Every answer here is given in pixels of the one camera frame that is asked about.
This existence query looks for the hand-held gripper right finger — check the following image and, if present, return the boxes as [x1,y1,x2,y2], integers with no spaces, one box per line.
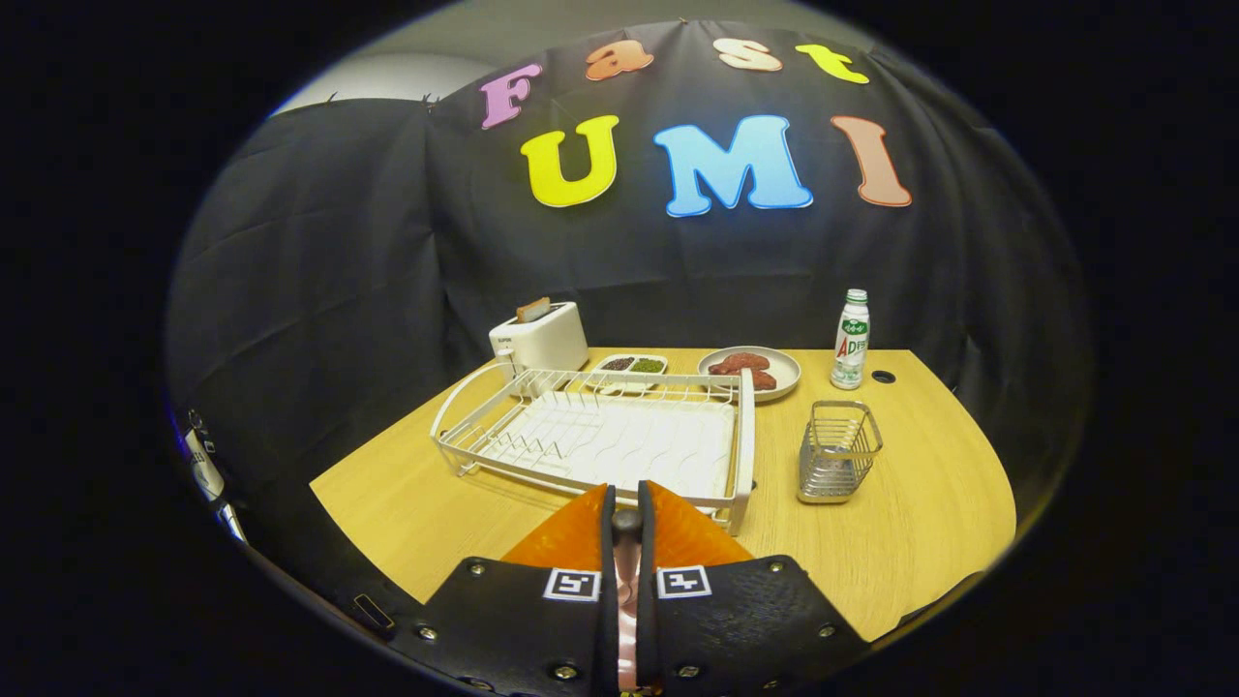
[634,479,870,697]

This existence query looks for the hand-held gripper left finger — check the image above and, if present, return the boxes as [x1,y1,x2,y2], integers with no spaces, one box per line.
[392,481,620,697]

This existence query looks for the pink plate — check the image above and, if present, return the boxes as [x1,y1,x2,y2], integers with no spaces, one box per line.
[617,542,642,694]

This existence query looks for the white wire dish rack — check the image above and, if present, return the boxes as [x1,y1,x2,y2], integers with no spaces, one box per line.
[430,362,757,536]

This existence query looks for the metal wire basket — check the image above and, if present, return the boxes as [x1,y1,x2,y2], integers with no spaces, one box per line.
[797,400,884,505]

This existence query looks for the beige plate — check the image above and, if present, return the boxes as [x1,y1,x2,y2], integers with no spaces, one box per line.
[697,346,802,403]

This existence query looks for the white divided tray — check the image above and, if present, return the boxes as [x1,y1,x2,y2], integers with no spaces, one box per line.
[587,353,670,396]

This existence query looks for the white toaster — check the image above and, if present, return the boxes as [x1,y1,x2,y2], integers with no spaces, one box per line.
[488,301,590,374]

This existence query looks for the white drink bottle green label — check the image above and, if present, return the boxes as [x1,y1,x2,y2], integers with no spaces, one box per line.
[831,288,871,391]

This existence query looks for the white and black object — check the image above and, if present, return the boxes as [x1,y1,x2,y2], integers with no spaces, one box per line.
[182,407,248,545]

